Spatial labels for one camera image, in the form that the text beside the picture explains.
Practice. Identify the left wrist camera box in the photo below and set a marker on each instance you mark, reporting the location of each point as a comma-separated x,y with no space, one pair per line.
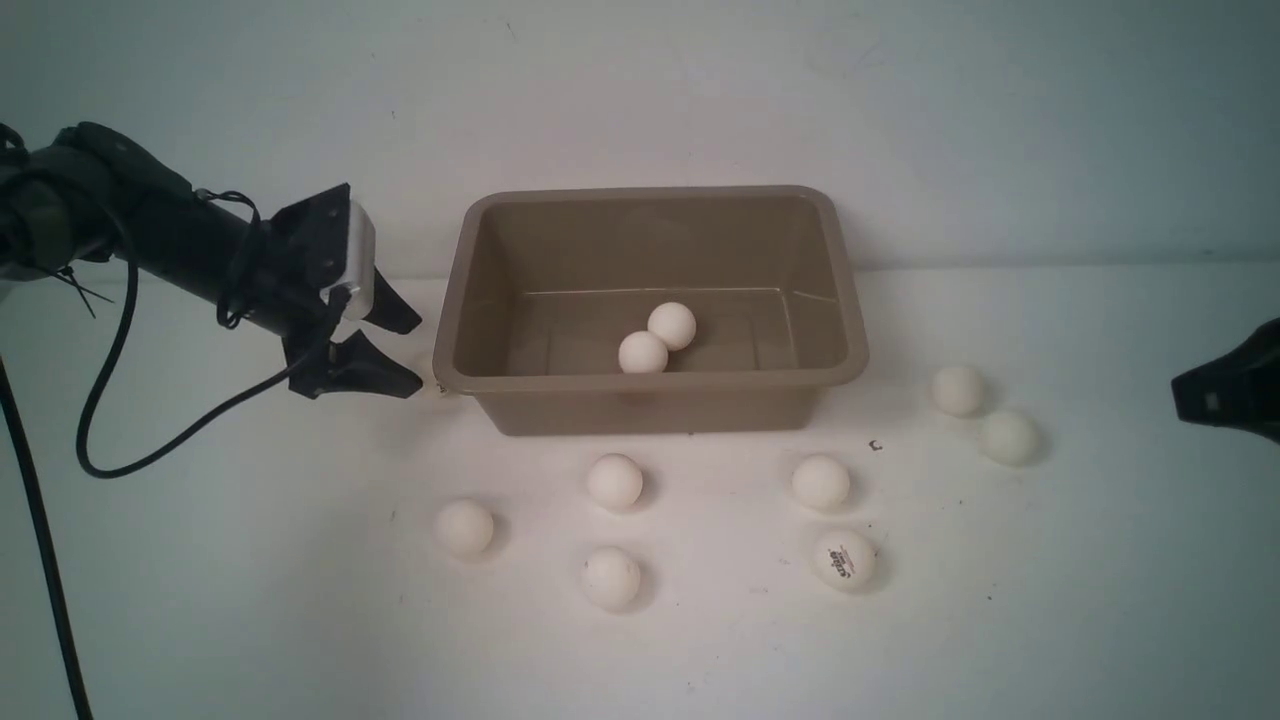
327,242

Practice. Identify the white ball with logo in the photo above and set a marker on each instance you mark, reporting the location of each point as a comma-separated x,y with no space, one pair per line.
843,559

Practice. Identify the brown plastic storage bin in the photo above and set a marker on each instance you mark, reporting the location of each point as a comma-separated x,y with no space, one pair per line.
545,285

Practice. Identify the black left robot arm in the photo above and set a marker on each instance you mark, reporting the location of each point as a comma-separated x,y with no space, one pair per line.
94,195

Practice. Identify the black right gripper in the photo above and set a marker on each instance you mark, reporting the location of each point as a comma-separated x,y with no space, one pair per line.
1238,390

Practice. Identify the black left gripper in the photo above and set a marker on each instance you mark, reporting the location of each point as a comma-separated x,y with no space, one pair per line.
266,283

